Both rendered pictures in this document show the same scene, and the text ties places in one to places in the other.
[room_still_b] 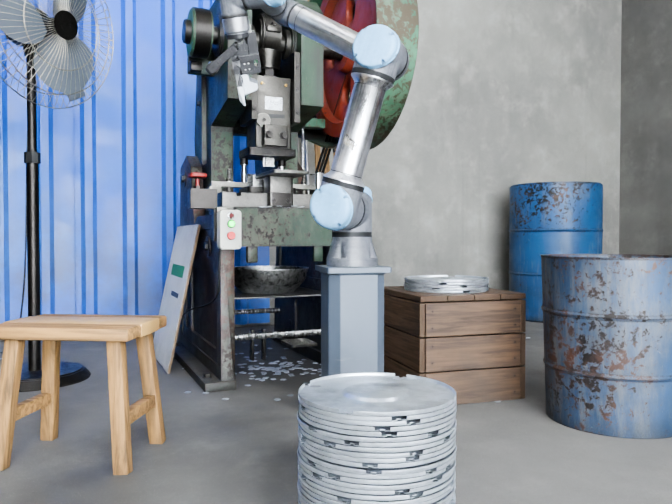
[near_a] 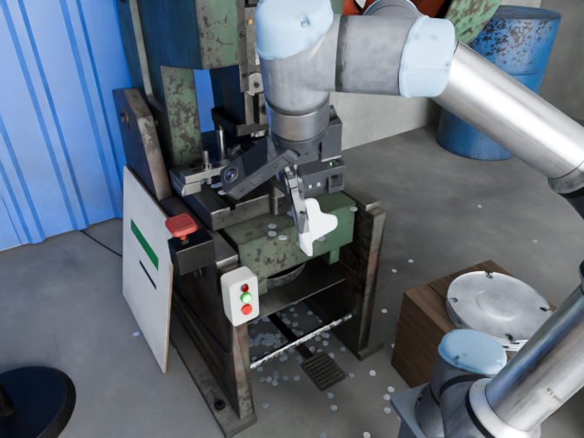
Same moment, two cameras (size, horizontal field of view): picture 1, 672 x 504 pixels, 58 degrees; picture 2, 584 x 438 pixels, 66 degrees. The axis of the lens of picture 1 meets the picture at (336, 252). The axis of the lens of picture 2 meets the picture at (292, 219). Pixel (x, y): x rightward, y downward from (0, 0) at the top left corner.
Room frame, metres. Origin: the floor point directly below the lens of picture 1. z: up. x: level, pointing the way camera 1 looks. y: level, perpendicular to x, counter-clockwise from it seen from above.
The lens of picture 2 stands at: (1.27, 0.38, 1.33)
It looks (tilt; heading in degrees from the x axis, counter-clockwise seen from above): 33 degrees down; 350
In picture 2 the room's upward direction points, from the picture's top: straight up
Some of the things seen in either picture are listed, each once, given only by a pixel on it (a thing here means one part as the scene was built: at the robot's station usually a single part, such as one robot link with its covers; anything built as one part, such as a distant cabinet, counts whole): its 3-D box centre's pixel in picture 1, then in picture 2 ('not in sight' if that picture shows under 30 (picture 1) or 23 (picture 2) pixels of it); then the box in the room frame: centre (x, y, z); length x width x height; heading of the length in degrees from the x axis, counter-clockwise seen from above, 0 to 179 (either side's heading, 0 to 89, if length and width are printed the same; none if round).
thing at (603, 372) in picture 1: (614, 337); not in sight; (1.78, -0.82, 0.24); 0.42 x 0.42 x 0.48
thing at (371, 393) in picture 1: (376, 391); not in sight; (1.12, -0.08, 0.25); 0.29 x 0.29 x 0.01
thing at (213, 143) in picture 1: (257, 169); (232, 116); (2.63, 0.34, 0.83); 0.79 x 0.43 x 1.34; 24
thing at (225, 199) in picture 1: (267, 203); (257, 177); (2.50, 0.28, 0.68); 0.45 x 0.30 x 0.06; 114
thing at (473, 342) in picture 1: (445, 339); (481, 352); (2.12, -0.39, 0.18); 0.40 x 0.38 x 0.35; 17
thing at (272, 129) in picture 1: (270, 112); (259, 59); (2.46, 0.26, 1.04); 0.17 x 0.15 x 0.30; 24
